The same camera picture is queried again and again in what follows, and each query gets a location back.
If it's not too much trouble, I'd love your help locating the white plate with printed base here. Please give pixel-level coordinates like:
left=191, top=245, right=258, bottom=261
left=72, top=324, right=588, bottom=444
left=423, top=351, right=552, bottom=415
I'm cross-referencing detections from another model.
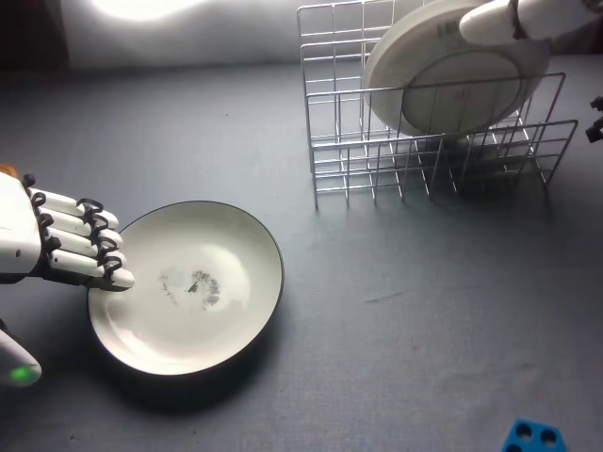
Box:
left=362, top=0, right=552, bottom=137

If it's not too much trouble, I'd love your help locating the white bowl with dark rim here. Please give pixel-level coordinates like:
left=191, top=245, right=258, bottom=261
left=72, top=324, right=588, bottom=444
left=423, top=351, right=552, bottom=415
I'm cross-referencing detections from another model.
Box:
left=87, top=201, right=286, bottom=395

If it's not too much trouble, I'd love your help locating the wire dish rack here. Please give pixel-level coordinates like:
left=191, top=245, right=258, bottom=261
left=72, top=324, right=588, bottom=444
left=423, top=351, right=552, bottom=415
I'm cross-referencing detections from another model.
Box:
left=296, top=0, right=579, bottom=212

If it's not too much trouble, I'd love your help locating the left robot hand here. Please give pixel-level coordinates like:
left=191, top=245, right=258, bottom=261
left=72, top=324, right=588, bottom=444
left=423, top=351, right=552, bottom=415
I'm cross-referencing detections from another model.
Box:
left=0, top=169, right=137, bottom=390

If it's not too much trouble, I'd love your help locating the grey table cloth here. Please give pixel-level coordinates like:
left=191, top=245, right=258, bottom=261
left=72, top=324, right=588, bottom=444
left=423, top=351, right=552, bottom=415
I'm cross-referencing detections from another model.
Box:
left=0, top=46, right=603, bottom=452

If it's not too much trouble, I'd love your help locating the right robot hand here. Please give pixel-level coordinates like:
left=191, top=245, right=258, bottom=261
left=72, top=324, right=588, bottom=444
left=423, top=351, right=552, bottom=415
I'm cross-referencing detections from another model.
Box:
left=459, top=0, right=603, bottom=44

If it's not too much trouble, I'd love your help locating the blue pentagon block with holes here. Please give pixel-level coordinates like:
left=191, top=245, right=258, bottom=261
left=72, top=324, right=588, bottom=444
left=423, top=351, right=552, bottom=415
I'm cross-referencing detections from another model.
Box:
left=500, top=418, right=569, bottom=452

